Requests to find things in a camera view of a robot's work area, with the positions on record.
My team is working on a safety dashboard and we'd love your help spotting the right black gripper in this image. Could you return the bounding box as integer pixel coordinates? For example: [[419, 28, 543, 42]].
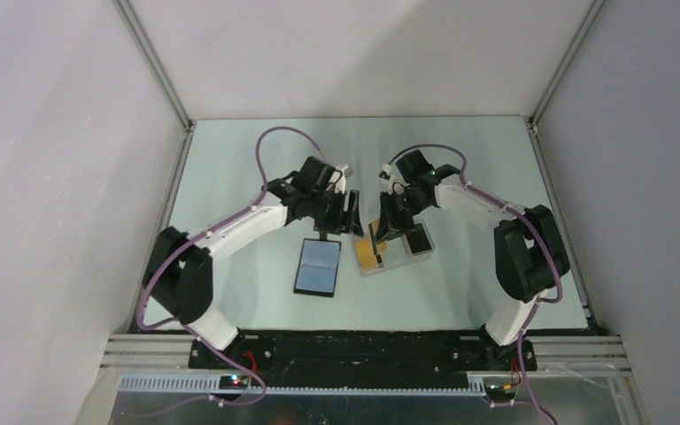
[[375, 190, 430, 246]]

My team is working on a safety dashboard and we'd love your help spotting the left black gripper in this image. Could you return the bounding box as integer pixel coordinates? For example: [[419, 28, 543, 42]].
[[308, 188, 364, 238]]

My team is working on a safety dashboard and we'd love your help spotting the clear plastic card tray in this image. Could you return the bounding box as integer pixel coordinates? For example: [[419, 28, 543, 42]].
[[352, 219, 435, 276]]

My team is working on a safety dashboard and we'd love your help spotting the orange credit card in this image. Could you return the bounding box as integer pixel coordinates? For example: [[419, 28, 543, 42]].
[[368, 219, 388, 255], [352, 237, 388, 274]]

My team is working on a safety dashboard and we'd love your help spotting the black card holder wallet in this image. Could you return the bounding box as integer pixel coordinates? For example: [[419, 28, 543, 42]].
[[293, 238, 342, 298]]

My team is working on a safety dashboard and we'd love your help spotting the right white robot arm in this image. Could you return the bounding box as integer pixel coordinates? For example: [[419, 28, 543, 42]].
[[373, 144, 570, 370]]

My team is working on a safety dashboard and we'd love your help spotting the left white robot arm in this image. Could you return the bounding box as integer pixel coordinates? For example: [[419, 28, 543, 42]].
[[137, 156, 364, 369]]

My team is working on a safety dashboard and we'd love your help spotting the black credit card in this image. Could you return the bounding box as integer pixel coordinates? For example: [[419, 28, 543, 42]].
[[406, 222, 433, 256]]

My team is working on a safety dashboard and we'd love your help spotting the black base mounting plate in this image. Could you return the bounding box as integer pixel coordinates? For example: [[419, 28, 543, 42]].
[[189, 329, 537, 391]]

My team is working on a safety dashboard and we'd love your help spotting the right controller board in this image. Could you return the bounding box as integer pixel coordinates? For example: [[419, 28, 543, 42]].
[[483, 383, 521, 408]]

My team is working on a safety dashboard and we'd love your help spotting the controller board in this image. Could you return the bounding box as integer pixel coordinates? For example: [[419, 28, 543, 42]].
[[483, 383, 521, 408], [218, 375, 251, 391]]

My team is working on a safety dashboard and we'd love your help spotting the left controller board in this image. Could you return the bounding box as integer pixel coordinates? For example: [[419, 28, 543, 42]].
[[218, 375, 251, 391]]

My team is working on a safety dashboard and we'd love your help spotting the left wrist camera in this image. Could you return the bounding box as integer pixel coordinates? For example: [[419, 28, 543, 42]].
[[329, 164, 352, 193]]

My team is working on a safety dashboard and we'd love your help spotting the right aluminium frame post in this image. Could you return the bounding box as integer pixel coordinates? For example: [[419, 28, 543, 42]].
[[528, 0, 607, 131]]

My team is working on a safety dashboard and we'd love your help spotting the aluminium frame post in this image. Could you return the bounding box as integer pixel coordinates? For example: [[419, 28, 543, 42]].
[[112, 0, 193, 132], [528, 0, 607, 131]]

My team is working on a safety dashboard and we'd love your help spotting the left aluminium frame post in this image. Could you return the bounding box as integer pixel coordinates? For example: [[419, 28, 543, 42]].
[[112, 0, 193, 132]]

